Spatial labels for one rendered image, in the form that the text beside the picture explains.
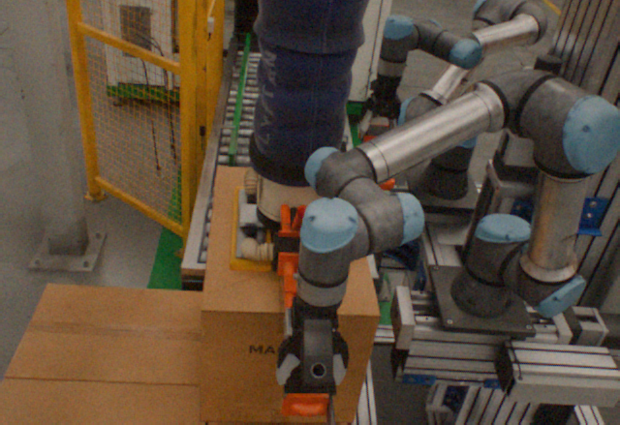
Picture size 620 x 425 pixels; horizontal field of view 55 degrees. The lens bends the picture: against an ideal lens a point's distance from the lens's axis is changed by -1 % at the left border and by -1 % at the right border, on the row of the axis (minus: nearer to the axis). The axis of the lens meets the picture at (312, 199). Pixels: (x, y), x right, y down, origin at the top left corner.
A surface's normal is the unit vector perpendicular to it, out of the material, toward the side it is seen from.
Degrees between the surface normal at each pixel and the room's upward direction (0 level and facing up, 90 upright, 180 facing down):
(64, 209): 90
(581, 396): 90
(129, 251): 0
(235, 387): 90
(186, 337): 0
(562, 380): 0
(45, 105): 89
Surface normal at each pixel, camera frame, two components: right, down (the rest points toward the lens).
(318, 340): 0.15, -0.38
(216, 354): 0.07, 0.57
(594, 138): 0.49, 0.43
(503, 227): 0.04, -0.88
